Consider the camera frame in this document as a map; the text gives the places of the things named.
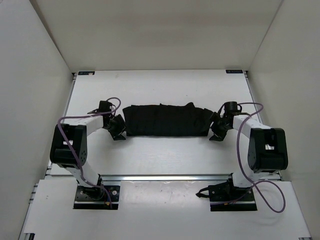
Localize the black skirt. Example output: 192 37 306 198
122 102 214 137

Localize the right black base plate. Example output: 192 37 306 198
195 180 258 212

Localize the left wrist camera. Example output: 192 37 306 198
87 100 115 115

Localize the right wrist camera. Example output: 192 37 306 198
217 101 242 116

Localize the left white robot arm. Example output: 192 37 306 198
49 114 126 204

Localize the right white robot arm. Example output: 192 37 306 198
210 112 289 200

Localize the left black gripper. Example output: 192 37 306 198
103 113 132 141

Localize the right blue corner sticker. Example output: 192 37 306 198
225 69 243 74

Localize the left blue corner sticker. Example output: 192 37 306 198
77 71 95 76

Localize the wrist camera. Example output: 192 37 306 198
217 101 242 116
87 100 115 115

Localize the aluminium front rail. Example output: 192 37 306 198
44 174 283 182

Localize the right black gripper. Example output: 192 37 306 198
201 112 232 141

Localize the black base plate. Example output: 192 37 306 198
195 180 258 212
73 183 121 210

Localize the blue corner sticker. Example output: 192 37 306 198
225 69 243 74
77 71 95 76

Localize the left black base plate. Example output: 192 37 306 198
73 183 121 210

